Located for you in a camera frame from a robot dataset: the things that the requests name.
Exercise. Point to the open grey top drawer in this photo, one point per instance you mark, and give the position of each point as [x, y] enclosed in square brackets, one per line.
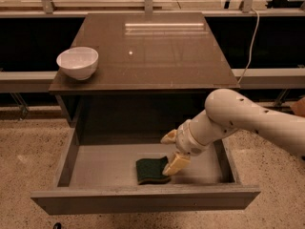
[96, 174]

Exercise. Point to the grey metal railing frame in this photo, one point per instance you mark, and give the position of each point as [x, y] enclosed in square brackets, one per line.
[35, 81]

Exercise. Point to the grey cabinet with brown top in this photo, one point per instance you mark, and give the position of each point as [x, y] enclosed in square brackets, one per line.
[153, 73]

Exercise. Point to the green and yellow sponge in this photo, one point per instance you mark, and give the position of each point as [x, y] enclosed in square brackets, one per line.
[150, 170]

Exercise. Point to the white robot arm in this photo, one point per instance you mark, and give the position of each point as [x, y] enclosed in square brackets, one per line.
[227, 111]

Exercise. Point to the white ceramic bowl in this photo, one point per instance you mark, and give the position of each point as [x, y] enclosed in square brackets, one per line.
[79, 63]

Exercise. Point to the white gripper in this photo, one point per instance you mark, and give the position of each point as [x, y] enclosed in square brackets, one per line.
[187, 142]

